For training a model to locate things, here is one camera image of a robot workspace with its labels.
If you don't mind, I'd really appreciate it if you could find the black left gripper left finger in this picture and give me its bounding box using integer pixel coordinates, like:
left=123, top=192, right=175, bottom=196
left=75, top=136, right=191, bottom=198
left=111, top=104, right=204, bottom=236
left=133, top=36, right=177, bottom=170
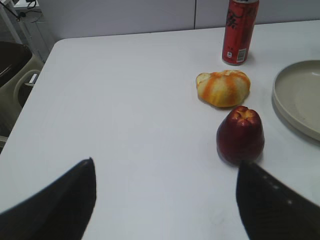
left=0, top=158, right=97, bottom=240

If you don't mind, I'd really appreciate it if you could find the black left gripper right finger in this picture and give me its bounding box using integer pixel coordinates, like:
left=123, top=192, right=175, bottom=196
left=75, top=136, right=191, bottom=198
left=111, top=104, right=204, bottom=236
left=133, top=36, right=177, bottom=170
left=236, top=161, right=320, bottom=240

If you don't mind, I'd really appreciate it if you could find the dark red apple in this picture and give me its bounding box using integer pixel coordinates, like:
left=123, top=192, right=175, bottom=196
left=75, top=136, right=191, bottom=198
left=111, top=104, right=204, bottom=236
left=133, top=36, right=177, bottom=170
left=216, top=105, right=265, bottom=166

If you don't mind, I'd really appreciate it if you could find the beige round plate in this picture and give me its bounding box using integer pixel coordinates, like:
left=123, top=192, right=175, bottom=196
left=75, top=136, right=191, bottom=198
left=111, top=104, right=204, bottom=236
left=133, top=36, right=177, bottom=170
left=272, top=59, right=320, bottom=141

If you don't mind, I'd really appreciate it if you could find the peeled orange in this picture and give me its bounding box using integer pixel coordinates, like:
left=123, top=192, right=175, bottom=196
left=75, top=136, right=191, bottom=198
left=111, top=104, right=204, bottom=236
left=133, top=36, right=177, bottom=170
left=195, top=70, right=251, bottom=108

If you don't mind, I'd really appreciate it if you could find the red soda can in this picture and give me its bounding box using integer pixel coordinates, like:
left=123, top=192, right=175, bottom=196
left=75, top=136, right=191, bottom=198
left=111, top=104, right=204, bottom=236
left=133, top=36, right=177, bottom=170
left=222, top=0, right=260, bottom=65

